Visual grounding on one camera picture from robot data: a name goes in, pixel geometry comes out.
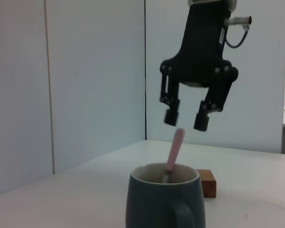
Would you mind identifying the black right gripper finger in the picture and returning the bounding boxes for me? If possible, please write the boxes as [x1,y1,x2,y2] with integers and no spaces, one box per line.
[159,73,181,126]
[193,81,234,132]

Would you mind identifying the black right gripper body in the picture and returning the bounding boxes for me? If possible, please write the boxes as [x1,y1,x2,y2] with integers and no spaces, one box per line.
[159,1,239,89]

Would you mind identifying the pink handled metal spoon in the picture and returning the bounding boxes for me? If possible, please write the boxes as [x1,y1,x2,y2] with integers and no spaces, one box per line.
[162,128,186,183]

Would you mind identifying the grey ceramic cup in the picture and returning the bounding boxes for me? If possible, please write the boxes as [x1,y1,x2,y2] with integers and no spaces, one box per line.
[125,162,207,228]

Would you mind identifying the tall light wooden block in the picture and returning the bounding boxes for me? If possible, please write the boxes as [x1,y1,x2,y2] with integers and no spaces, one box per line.
[196,169,216,199]

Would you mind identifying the right gripper connector cable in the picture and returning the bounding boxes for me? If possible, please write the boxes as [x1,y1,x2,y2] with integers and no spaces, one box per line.
[224,15,252,48]

